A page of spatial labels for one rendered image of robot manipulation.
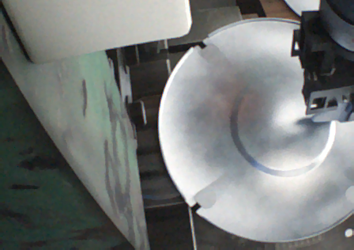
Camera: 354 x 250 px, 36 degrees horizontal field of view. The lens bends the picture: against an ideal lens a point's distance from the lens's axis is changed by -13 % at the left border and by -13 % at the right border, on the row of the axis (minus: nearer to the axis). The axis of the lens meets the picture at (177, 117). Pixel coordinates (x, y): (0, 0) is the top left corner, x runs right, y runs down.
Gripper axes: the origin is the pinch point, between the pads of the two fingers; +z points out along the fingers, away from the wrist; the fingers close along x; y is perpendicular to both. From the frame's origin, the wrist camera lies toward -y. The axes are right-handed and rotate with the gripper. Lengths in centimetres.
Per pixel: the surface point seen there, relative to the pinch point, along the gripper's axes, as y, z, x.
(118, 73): 23.7, -17.9, 1.1
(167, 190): 22.0, 1.1, 5.4
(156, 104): 22.1, 1.1, -4.9
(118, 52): 23.6, -17.4, -1.3
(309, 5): -13, 44, -45
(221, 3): 4, 80, -72
